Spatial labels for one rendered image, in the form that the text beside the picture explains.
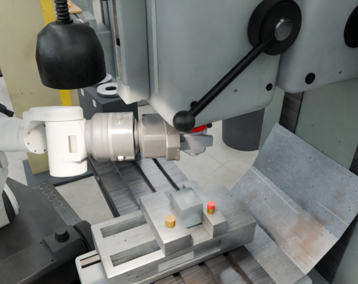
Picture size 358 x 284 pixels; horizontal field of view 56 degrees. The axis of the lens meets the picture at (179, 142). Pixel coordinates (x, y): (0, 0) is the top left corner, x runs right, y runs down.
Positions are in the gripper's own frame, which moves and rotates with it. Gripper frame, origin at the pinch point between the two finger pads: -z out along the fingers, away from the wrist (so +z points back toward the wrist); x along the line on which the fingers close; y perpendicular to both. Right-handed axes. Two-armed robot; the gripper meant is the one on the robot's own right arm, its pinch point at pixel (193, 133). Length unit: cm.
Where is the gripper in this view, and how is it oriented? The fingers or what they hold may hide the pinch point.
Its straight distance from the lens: 62.4
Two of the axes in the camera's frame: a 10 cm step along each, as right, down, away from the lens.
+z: -9.9, 0.5, -0.9
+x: -1.0, -5.5, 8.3
